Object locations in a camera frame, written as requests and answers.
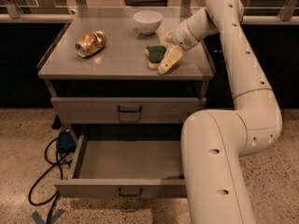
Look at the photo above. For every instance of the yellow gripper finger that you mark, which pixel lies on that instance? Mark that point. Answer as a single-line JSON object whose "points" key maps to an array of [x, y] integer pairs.
{"points": [[171, 57], [168, 37]]}

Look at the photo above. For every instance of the green and yellow sponge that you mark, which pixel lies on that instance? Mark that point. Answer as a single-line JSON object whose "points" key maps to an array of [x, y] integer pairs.
{"points": [[154, 55]]}

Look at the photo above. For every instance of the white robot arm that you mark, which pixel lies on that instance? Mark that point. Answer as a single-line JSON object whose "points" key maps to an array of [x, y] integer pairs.
{"points": [[212, 141]]}

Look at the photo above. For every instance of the blue tape floor marker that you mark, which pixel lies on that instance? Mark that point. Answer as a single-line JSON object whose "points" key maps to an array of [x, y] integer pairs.
{"points": [[38, 219]]}

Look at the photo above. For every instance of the white ceramic bowl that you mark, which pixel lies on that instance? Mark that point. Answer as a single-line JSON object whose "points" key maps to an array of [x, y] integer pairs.
{"points": [[148, 22]]}

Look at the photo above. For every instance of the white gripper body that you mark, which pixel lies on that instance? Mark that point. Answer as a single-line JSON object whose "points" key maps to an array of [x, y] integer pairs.
{"points": [[183, 37]]}

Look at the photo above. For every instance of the blue power adapter box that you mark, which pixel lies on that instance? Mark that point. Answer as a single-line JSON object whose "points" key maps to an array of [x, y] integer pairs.
{"points": [[66, 142]]}

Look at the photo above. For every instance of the closed upper grey drawer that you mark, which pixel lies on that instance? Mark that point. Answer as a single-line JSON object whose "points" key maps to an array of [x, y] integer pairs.
{"points": [[115, 110]]}

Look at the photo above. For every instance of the open middle grey drawer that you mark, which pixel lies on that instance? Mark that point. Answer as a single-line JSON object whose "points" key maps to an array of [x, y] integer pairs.
{"points": [[124, 169]]}

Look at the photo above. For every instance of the grey metal drawer cabinet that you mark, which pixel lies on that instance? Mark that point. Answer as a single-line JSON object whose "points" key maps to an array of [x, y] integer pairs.
{"points": [[120, 69]]}

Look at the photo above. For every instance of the crushed gold soda can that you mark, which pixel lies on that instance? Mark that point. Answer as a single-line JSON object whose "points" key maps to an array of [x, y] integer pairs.
{"points": [[91, 43]]}

